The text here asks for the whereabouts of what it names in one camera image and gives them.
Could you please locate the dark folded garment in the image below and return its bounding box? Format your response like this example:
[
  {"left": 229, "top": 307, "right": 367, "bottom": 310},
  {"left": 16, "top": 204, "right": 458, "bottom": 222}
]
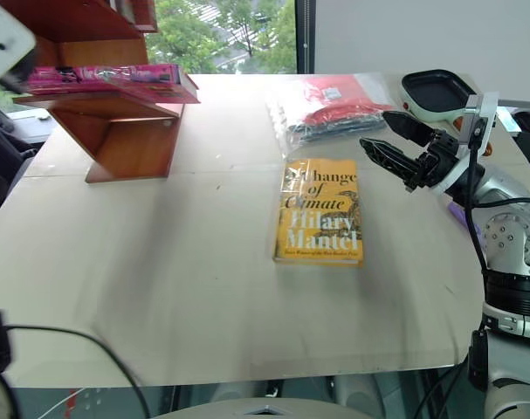
[{"left": 286, "top": 111, "right": 389, "bottom": 144}]

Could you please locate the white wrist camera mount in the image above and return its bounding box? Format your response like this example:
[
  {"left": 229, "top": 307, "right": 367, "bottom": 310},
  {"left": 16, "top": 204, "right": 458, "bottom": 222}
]
[
  {"left": 0, "top": 0, "right": 38, "bottom": 85},
  {"left": 432, "top": 91, "right": 501, "bottom": 196}
]

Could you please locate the purple flat object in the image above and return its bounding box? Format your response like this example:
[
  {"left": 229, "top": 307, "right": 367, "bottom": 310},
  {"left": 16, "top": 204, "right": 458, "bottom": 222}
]
[{"left": 447, "top": 200, "right": 482, "bottom": 240}]

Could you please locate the pink book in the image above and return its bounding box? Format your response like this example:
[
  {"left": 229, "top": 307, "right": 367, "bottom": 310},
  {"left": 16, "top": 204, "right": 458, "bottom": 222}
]
[{"left": 26, "top": 63, "right": 203, "bottom": 106}]

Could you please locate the yellow paperback book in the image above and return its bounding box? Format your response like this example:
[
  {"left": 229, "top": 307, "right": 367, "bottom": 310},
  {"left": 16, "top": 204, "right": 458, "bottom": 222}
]
[{"left": 272, "top": 158, "right": 365, "bottom": 266}]

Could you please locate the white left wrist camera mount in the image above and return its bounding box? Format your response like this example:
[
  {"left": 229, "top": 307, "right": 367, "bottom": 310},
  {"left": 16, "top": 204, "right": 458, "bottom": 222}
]
[{"left": 0, "top": 0, "right": 38, "bottom": 85}]

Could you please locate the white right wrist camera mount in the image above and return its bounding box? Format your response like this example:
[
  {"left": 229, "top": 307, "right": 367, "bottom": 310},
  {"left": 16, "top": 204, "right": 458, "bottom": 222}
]
[{"left": 432, "top": 91, "right": 501, "bottom": 196}]

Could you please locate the dark window frame post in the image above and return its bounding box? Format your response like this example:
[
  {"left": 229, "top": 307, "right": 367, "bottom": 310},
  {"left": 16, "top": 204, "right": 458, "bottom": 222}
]
[{"left": 295, "top": 0, "right": 316, "bottom": 75}]

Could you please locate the white pan with black inside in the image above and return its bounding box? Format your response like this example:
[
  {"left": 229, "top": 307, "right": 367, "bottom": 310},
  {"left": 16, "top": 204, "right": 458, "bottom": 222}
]
[{"left": 399, "top": 68, "right": 493, "bottom": 159}]

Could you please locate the reddish wooden bookshelf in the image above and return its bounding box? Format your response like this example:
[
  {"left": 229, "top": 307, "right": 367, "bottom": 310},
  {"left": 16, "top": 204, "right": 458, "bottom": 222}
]
[{"left": 11, "top": 0, "right": 187, "bottom": 184}]

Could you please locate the red folded garment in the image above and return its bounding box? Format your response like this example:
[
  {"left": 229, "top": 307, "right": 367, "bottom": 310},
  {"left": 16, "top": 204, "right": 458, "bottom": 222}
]
[{"left": 300, "top": 77, "right": 395, "bottom": 127}]

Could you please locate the clear plastic bag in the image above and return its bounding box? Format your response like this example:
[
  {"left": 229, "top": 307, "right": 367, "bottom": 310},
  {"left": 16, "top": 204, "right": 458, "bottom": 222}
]
[{"left": 264, "top": 72, "right": 399, "bottom": 159}]

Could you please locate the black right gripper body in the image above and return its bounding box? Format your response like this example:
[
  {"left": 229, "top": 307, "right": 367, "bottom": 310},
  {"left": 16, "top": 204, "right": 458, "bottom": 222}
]
[{"left": 405, "top": 129, "right": 461, "bottom": 192}]

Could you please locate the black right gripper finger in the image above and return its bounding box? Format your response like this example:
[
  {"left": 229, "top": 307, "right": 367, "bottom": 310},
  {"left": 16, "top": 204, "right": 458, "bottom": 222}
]
[
  {"left": 359, "top": 137, "right": 421, "bottom": 184},
  {"left": 382, "top": 110, "right": 433, "bottom": 148}
]

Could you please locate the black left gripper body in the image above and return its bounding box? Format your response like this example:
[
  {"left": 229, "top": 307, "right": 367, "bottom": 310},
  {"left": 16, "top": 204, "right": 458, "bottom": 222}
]
[{"left": 0, "top": 46, "right": 41, "bottom": 95}]

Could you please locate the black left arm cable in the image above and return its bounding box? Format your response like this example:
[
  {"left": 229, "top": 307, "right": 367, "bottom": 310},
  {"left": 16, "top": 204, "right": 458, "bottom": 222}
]
[{"left": 0, "top": 308, "right": 153, "bottom": 419}]

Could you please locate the light blue box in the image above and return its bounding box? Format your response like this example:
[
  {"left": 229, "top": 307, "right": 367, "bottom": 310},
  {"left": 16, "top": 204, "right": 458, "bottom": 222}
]
[{"left": 495, "top": 106, "right": 521, "bottom": 133}]

